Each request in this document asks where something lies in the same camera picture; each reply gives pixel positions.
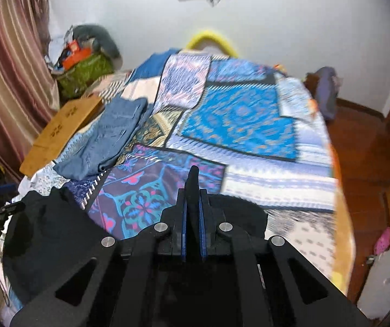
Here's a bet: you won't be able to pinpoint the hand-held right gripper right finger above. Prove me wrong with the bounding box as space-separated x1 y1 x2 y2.
199 189 370 327

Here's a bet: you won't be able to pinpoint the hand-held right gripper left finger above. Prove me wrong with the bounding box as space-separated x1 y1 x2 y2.
9 189 188 327

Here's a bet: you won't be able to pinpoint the black pants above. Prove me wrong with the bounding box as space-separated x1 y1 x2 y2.
2 165 267 314

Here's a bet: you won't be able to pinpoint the wooden lap board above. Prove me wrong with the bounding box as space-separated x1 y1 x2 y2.
20 93 104 178

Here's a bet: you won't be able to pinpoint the patchwork bedspread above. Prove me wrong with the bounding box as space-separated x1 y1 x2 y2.
32 49 338 242

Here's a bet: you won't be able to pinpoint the blue jeans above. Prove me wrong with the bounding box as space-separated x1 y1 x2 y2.
55 97 148 180

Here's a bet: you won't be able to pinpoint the orange bed sheet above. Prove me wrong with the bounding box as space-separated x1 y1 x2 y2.
329 143 356 295

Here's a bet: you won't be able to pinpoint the striped pink curtain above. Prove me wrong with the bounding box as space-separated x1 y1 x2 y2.
0 0 61 178

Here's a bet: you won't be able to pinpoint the green patterned bag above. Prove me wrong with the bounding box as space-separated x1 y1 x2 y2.
57 53 115 99

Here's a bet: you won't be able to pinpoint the orange box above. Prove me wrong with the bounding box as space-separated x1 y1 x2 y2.
62 41 92 69

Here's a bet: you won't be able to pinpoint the pile of white clothes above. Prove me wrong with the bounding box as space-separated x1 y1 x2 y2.
45 27 76 72

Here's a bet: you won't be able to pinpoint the pink bag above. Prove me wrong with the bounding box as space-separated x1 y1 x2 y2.
375 228 390 255

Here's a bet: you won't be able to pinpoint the grey purple backpack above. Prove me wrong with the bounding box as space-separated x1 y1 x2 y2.
312 66 341 120

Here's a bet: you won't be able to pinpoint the yellow foam tube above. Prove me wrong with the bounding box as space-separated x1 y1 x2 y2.
185 30 239 57

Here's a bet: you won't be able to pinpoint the grey tube pillow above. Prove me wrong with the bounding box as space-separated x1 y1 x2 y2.
74 24 124 69

